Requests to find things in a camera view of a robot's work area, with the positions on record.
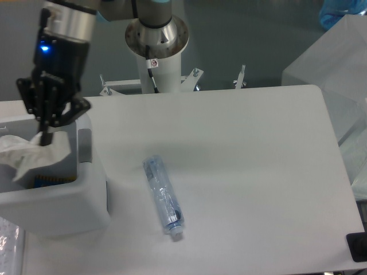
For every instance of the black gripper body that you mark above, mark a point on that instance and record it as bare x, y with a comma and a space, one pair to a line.
60, 61

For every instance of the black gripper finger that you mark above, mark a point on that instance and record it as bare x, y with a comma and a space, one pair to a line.
42, 98
62, 114

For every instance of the white tissue wrapper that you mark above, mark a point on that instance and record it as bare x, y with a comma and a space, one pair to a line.
24, 155

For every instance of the crushed clear plastic bottle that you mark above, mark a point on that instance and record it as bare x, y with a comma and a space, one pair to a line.
166, 202

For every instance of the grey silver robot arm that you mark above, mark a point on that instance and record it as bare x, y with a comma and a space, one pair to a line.
153, 32

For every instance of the white plastic trash can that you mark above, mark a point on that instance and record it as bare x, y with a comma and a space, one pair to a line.
65, 198

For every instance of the yellow blue item in bin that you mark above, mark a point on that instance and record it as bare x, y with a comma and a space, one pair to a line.
46, 181

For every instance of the clear plastic sheet lower left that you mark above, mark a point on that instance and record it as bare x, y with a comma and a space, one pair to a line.
12, 248

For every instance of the blue plastic bag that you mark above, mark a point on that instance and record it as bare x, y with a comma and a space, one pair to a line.
333, 10

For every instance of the black device at table edge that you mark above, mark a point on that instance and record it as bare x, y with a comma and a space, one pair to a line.
357, 246

